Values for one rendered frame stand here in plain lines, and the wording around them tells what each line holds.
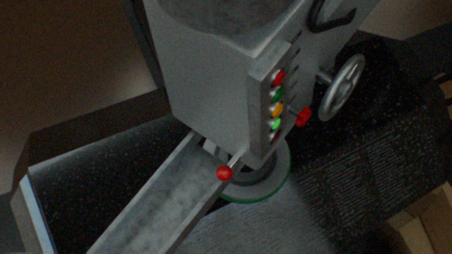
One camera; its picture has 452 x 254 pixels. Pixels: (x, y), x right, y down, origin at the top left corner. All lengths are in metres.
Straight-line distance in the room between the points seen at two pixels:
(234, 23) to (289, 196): 0.83
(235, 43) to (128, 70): 1.83
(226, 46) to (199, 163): 0.47
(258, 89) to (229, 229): 0.72
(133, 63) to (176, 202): 1.48
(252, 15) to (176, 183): 0.57
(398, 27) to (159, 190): 1.72
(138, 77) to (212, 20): 1.86
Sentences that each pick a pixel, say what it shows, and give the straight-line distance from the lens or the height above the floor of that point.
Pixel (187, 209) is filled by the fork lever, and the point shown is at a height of 1.05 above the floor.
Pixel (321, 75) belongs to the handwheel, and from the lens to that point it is 1.31.
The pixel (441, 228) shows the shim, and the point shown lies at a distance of 2.28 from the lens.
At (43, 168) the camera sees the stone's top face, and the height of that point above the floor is 0.80.
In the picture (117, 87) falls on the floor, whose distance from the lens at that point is 2.73.
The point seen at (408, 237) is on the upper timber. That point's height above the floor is 0.21.
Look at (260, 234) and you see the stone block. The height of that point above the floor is 0.72.
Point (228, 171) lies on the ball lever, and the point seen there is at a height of 1.17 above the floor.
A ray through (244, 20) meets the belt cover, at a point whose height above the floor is 1.59.
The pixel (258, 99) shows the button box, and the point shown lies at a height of 1.44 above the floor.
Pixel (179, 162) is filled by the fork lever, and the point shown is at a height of 1.05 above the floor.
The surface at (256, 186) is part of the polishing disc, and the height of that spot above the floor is 0.86.
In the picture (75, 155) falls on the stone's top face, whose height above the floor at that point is 0.80.
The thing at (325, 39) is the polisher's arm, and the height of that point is 1.29.
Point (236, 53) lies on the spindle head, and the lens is 0.96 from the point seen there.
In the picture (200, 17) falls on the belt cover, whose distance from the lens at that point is 0.89.
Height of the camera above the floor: 2.31
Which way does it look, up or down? 63 degrees down
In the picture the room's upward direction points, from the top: 6 degrees counter-clockwise
